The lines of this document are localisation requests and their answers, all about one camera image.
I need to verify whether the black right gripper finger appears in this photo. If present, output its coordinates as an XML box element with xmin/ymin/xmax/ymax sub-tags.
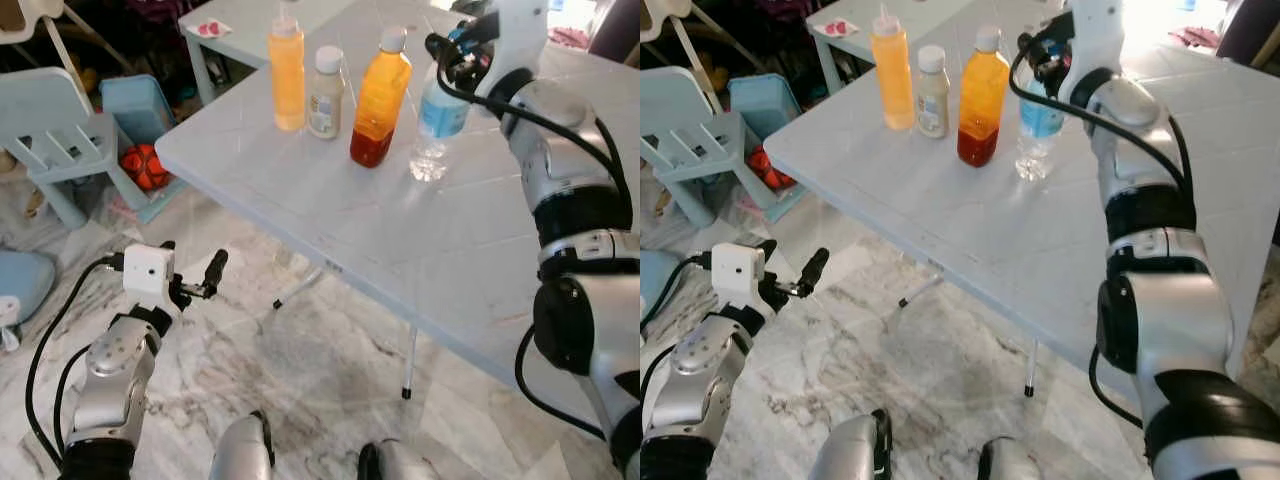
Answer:
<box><xmin>450</xmin><ymin>10</ymin><xmax>499</xmax><ymax>46</ymax></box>
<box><xmin>1035</xmin><ymin>10</ymin><xmax>1077</xmax><ymax>41</ymax></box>

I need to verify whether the clear water bottle blue label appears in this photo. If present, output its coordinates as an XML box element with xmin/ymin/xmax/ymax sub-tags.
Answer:
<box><xmin>1014</xmin><ymin>78</ymin><xmax>1067</xmax><ymax>183</ymax></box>
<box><xmin>409</xmin><ymin>60</ymin><xmax>472</xmax><ymax>184</ymax></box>

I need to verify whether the red ball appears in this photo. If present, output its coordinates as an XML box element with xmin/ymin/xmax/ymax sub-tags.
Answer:
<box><xmin>745</xmin><ymin>145</ymin><xmax>798</xmax><ymax>193</ymax></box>
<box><xmin>120</xmin><ymin>142</ymin><xmax>169</xmax><ymax>193</ymax></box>

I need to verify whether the amber drink bottle white cap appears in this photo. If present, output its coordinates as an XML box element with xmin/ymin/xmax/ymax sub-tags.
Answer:
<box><xmin>349</xmin><ymin>26</ymin><xmax>414</xmax><ymax>169</ymax></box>
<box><xmin>956</xmin><ymin>26</ymin><xmax>1012</xmax><ymax>169</ymax></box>

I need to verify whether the light blue cushion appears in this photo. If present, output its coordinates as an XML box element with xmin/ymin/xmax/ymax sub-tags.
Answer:
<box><xmin>640</xmin><ymin>250</ymin><xmax>683</xmax><ymax>313</ymax></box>
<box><xmin>0</xmin><ymin>250</ymin><xmax>58</xmax><ymax>331</ymax></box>

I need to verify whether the small beige bottle white cap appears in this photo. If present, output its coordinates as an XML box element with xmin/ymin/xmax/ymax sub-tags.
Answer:
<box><xmin>307</xmin><ymin>45</ymin><xmax>347</xmax><ymax>141</ymax></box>
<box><xmin>915</xmin><ymin>44</ymin><xmax>952</xmax><ymax>140</ymax></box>

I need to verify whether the dark maroon chair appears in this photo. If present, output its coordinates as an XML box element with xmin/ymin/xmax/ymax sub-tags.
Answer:
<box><xmin>1215</xmin><ymin>0</ymin><xmax>1280</xmax><ymax>66</ymax></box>
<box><xmin>590</xmin><ymin>0</ymin><xmax>641</xmax><ymax>63</ymax></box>

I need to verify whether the blue plastic bin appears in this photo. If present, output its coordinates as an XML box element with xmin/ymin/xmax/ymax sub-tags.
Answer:
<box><xmin>98</xmin><ymin>74</ymin><xmax>193</xmax><ymax>225</ymax></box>
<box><xmin>727</xmin><ymin>73</ymin><xmax>813</xmax><ymax>223</ymax></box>

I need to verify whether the orange squeeze bottle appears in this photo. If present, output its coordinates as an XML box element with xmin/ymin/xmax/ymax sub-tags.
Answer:
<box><xmin>869</xmin><ymin>3</ymin><xmax>915</xmax><ymax>132</ymax></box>
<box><xmin>266</xmin><ymin>15</ymin><xmax>307</xmax><ymax>134</ymax></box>

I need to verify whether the white folding table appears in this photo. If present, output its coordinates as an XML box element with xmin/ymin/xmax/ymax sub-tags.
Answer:
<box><xmin>155</xmin><ymin>0</ymin><xmax>641</xmax><ymax>401</ymax></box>
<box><xmin>762</xmin><ymin>0</ymin><xmax>1280</xmax><ymax>398</ymax></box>

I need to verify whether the silver left robot leg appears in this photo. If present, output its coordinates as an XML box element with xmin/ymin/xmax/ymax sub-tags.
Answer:
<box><xmin>210</xmin><ymin>410</ymin><xmax>276</xmax><ymax>480</ymax></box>
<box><xmin>808</xmin><ymin>407</ymin><xmax>893</xmax><ymax>480</ymax></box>

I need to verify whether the silver robot leg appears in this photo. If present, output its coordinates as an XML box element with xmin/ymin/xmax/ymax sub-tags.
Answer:
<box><xmin>357</xmin><ymin>438</ymin><xmax>441</xmax><ymax>480</ymax></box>
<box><xmin>808</xmin><ymin>407</ymin><xmax>893</xmax><ymax>480</ymax></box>
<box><xmin>210</xmin><ymin>410</ymin><xmax>276</xmax><ymax>480</ymax></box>
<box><xmin>977</xmin><ymin>436</ymin><xmax>1043</xmax><ymax>480</ymax></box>

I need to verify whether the light blue slatted chair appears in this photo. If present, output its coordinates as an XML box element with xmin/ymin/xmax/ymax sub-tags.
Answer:
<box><xmin>0</xmin><ymin>67</ymin><xmax>131</xmax><ymax>231</ymax></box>
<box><xmin>640</xmin><ymin>65</ymin><xmax>746</xmax><ymax>229</ymax></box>

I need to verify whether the beige plastic chair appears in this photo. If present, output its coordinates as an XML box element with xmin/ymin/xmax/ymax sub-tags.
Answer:
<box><xmin>0</xmin><ymin>0</ymin><xmax>101</xmax><ymax>76</ymax></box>
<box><xmin>640</xmin><ymin>0</ymin><xmax>711</xmax><ymax>71</ymax></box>

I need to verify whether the pale green plastic table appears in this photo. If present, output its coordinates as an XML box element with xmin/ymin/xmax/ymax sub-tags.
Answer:
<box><xmin>805</xmin><ymin>0</ymin><xmax>966</xmax><ymax>96</ymax></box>
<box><xmin>178</xmin><ymin>0</ymin><xmax>361</xmax><ymax>106</ymax></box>

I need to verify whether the silver right robot leg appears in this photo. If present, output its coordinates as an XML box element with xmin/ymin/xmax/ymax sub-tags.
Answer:
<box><xmin>977</xmin><ymin>436</ymin><xmax>1043</xmax><ymax>480</ymax></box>
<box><xmin>357</xmin><ymin>438</ymin><xmax>441</xmax><ymax>480</ymax></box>

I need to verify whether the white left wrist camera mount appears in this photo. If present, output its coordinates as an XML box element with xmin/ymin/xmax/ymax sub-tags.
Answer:
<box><xmin>712</xmin><ymin>243</ymin><xmax>768</xmax><ymax>309</ymax></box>
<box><xmin>122</xmin><ymin>243</ymin><xmax>177</xmax><ymax>311</ymax></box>

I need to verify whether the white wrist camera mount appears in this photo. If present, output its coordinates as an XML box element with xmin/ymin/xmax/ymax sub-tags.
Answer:
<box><xmin>478</xmin><ymin>0</ymin><xmax>549</xmax><ymax>99</ymax></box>
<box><xmin>712</xmin><ymin>243</ymin><xmax>768</xmax><ymax>309</ymax></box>
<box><xmin>122</xmin><ymin>243</ymin><xmax>177</xmax><ymax>311</ymax></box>
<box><xmin>1058</xmin><ymin>0</ymin><xmax>1126</xmax><ymax>86</ymax></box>

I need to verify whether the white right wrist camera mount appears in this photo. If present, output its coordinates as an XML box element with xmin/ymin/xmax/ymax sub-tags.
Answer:
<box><xmin>1058</xmin><ymin>0</ymin><xmax>1126</xmax><ymax>86</ymax></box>
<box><xmin>478</xmin><ymin>0</ymin><xmax>549</xmax><ymax>99</ymax></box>

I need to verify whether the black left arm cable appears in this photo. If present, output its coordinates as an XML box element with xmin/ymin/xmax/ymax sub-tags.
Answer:
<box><xmin>25</xmin><ymin>255</ymin><xmax>126</xmax><ymax>471</ymax></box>
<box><xmin>640</xmin><ymin>255</ymin><xmax>716</xmax><ymax>341</ymax></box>

